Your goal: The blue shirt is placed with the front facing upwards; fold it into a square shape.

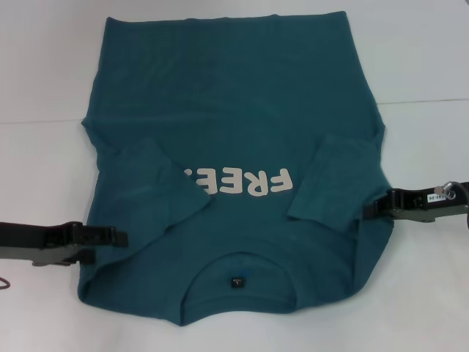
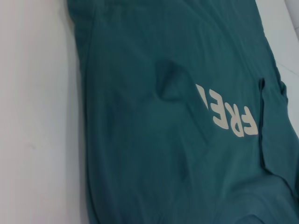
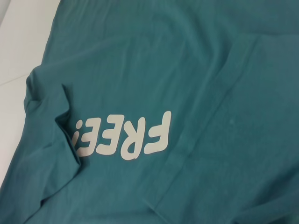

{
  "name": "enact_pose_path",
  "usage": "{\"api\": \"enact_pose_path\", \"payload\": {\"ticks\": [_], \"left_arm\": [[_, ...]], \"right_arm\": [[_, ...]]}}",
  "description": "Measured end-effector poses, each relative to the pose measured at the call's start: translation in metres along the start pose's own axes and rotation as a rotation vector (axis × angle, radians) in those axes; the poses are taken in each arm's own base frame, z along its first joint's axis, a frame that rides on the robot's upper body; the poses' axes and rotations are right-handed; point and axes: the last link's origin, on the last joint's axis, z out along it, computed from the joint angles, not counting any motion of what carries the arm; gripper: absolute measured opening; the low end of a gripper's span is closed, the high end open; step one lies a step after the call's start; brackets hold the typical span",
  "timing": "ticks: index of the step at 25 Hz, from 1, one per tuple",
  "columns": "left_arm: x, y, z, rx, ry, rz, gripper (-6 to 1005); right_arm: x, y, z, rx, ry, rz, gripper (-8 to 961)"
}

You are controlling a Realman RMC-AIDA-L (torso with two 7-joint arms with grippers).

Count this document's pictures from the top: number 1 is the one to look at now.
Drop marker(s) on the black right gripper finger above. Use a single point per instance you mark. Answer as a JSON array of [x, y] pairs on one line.
[[379, 209]]

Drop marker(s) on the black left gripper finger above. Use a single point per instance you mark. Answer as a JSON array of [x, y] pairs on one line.
[[102, 236], [82, 256]]

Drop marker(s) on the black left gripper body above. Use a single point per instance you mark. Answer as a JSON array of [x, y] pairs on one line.
[[33, 242]]

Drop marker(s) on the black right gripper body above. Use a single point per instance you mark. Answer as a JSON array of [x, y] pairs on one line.
[[428, 199]]

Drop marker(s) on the teal blue FREE t-shirt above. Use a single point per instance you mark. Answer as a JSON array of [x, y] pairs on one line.
[[234, 91]]

